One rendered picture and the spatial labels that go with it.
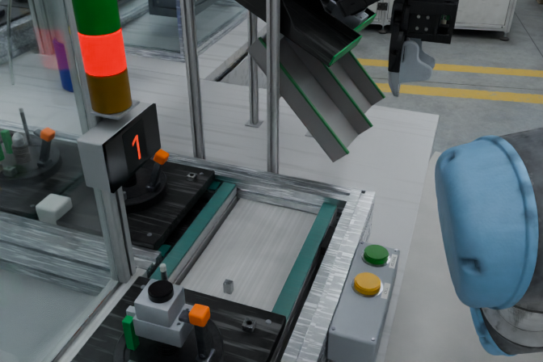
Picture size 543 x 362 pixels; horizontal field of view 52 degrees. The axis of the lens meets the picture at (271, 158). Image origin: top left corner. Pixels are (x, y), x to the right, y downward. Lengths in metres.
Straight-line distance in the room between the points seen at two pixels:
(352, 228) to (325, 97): 0.33
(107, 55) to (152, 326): 0.33
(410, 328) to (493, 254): 0.62
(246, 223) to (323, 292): 0.25
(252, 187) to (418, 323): 0.40
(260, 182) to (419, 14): 0.48
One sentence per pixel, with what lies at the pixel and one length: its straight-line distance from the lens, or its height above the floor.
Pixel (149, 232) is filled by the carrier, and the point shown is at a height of 0.97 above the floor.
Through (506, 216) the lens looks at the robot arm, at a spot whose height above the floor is 1.37.
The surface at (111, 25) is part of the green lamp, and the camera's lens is 0.68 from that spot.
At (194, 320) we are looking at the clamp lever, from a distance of 0.69.
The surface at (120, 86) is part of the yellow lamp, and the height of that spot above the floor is 1.29.
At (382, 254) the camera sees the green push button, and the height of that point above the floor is 0.97.
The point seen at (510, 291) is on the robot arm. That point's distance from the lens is 0.39.
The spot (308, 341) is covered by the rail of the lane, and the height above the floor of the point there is 0.95.
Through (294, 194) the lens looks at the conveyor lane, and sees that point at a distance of 1.08.
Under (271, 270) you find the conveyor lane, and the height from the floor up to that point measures 0.92.
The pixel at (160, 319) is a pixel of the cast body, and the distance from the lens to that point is 0.70.
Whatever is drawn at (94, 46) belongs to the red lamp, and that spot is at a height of 1.35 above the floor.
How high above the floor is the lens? 1.57
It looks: 32 degrees down
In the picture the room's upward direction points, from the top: straight up
